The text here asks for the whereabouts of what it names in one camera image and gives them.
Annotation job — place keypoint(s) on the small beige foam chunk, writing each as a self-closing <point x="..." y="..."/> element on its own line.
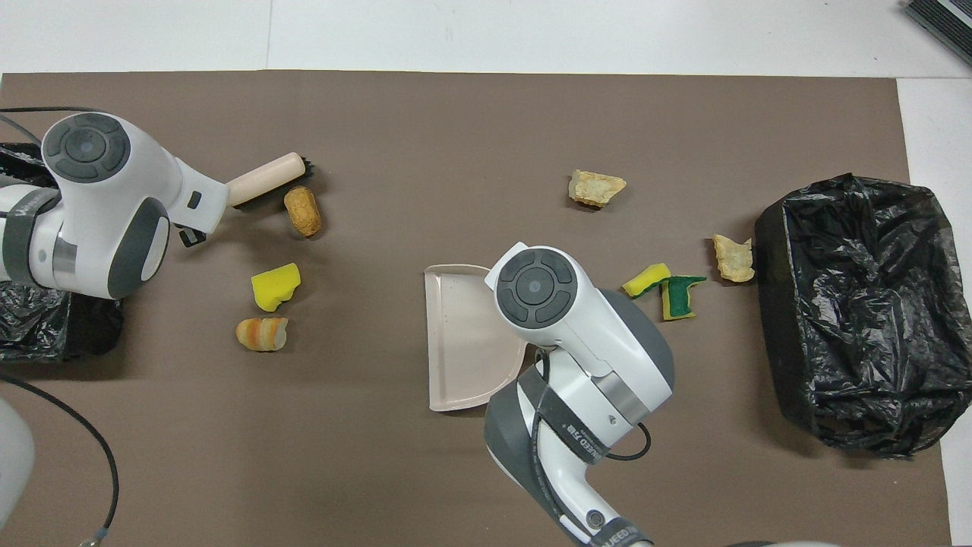
<point x="733" y="258"/>

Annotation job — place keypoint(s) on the grey ribbed device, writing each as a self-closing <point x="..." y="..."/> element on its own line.
<point x="942" y="26"/>

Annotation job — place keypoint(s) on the beige plastic dustpan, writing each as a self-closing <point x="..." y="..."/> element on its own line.
<point x="463" y="342"/>

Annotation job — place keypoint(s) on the brown bread roll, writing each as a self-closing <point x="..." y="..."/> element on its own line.
<point x="303" y="211"/>

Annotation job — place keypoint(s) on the open bin with black bag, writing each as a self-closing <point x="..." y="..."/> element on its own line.
<point x="858" y="304"/>

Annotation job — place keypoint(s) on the brown table mat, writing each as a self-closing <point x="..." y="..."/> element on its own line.
<point x="456" y="137"/>

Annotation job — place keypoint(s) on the bin wrapped in black bag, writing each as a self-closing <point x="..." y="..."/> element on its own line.
<point x="45" y="327"/>

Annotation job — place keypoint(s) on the small yellow sponge wedge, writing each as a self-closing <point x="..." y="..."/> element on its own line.
<point x="645" y="279"/>

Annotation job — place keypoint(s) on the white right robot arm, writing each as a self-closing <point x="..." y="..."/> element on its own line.
<point x="600" y="334"/>

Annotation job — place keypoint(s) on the beige brush with black bristles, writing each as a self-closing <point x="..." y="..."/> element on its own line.
<point x="266" y="178"/>

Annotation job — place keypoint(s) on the large pale yellow foam chunk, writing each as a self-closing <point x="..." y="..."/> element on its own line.
<point x="598" y="188"/>

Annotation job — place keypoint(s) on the orange striped bread piece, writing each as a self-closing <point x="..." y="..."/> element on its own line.
<point x="262" y="334"/>

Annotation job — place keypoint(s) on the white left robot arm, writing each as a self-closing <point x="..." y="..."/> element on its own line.
<point x="129" y="175"/>

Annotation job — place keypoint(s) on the large yellow sponge wedge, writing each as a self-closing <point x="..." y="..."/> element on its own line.
<point x="275" y="286"/>

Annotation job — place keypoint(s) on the green and yellow sponge piece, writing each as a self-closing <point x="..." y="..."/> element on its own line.
<point x="678" y="298"/>

